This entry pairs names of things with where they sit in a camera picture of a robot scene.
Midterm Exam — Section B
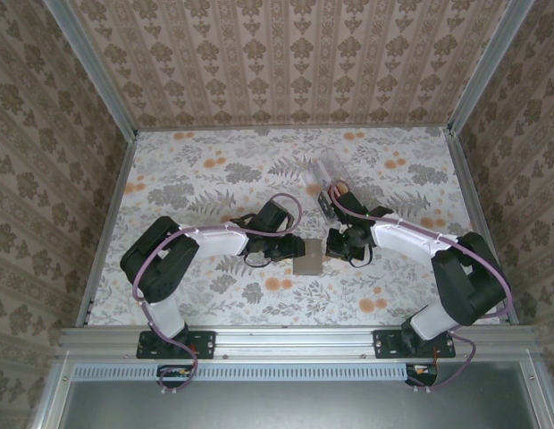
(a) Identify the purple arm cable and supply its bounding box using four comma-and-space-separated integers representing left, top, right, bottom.
328, 183, 514, 392
132, 192, 304, 397

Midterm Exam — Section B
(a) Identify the black right camera cable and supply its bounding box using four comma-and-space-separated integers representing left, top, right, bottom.
346, 243, 373, 269

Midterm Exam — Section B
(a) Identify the black left camera cable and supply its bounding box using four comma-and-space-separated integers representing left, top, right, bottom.
230, 214, 278, 269

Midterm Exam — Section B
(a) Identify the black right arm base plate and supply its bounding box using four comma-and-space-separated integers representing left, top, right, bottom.
373, 329, 457, 359

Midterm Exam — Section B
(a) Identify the wide aluminium base rail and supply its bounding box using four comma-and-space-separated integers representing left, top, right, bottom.
57, 324, 546, 362

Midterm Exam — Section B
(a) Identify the aluminium table side rail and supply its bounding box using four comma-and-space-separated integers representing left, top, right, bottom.
441, 127, 520, 326
74, 131, 139, 327

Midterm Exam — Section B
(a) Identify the aluminium frame bar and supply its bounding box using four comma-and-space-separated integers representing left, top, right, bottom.
29, 357, 77, 429
520, 357, 554, 429

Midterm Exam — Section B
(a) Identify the black card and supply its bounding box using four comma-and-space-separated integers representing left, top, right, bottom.
319, 196, 339, 224

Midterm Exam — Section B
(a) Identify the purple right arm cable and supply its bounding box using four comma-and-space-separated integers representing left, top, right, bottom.
328, 183, 514, 392

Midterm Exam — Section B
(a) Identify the aluminium corner post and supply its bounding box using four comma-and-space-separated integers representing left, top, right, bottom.
446, 0, 535, 135
42, 0, 139, 138

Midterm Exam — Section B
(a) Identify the clear acrylic card holder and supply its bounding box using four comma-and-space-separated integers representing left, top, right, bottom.
305, 149, 365, 225

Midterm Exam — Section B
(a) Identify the thin aluminium table rail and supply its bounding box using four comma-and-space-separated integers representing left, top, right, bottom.
136, 126, 448, 134

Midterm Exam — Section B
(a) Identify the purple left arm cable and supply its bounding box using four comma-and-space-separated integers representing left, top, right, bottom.
132, 192, 304, 397

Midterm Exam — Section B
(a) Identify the white slotted cable duct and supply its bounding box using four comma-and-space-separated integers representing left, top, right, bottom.
73, 362, 439, 382

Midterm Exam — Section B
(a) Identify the grey metal sheet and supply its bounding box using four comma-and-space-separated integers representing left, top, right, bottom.
57, 379, 544, 429

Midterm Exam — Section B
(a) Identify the black camera cable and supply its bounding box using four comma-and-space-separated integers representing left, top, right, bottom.
346, 243, 373, 269
230, 214, 278, 269

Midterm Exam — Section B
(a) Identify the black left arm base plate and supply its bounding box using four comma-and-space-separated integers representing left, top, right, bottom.
136, 329, 216, 359

